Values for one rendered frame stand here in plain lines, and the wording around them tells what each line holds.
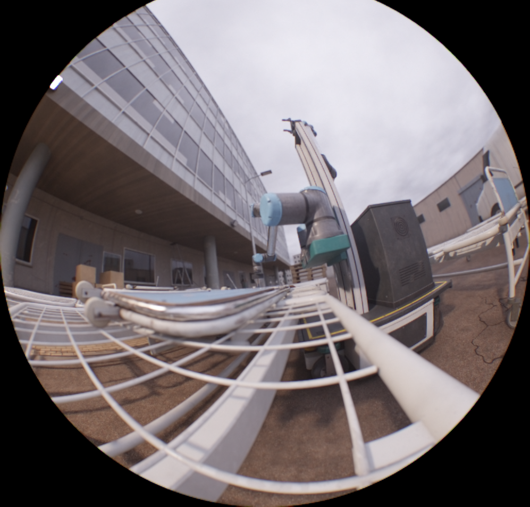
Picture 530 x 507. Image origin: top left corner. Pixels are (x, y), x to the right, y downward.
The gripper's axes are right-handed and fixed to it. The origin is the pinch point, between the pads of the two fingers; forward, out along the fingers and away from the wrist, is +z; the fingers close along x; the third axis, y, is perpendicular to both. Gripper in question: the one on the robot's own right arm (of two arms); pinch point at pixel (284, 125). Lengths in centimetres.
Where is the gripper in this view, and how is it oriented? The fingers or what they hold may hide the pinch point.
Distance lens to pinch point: 186.8
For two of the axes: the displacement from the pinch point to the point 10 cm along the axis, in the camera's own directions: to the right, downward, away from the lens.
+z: -9.7, 1.5, -2.0
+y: 2.3, 2.5, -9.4
